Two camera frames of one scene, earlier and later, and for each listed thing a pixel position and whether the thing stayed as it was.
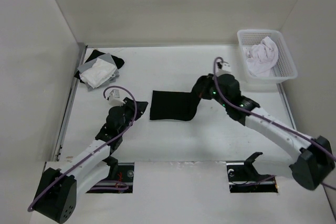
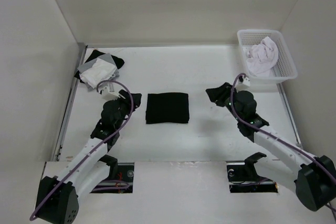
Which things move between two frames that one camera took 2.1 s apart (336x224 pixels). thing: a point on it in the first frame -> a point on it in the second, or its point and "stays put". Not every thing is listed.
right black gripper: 201,89 -> 219,93
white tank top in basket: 261,57 stays put
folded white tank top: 102,71 stays put
